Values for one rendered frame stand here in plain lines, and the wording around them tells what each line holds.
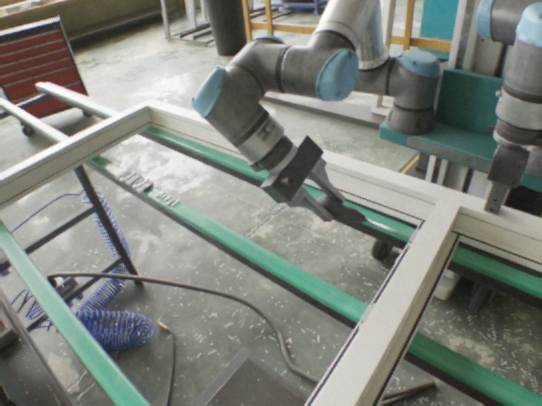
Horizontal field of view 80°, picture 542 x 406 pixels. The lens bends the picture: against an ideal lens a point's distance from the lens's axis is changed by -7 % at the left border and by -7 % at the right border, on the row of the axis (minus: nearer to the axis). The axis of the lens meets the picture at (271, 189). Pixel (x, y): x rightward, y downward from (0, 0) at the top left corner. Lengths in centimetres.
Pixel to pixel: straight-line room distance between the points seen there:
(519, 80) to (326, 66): 29
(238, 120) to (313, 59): 16
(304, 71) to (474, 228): 45
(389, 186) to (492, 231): 22
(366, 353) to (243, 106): 42
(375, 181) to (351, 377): 44
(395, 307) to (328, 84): 37
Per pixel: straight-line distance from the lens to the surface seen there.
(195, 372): 159
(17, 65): 393
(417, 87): 134
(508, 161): 63
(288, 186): 64
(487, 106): 144
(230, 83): 62
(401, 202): 79
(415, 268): 61
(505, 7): 76
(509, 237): 77
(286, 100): 334
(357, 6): 71
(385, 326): 54
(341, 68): 60
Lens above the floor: 140
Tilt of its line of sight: 38 degrees down
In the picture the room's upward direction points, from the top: 7 degrees counter-clockwise
